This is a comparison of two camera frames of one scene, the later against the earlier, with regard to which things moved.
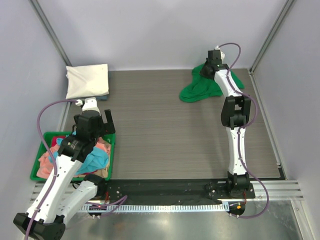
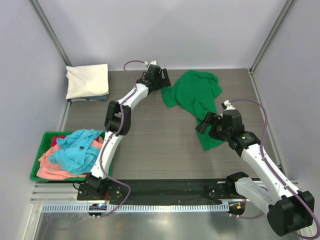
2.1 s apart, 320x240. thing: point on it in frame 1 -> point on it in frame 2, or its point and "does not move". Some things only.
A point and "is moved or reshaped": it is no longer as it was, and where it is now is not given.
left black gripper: [107, 128] -> [165, 81]
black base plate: [132, 191] does not move
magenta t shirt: [54, 142] does not move
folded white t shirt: [87, 80] does not move
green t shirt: [203, 89] is moved or reshaped
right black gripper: [201, 71] -> [209, 119]
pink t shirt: [46, 167] does not move
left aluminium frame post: [50, 31] does not move
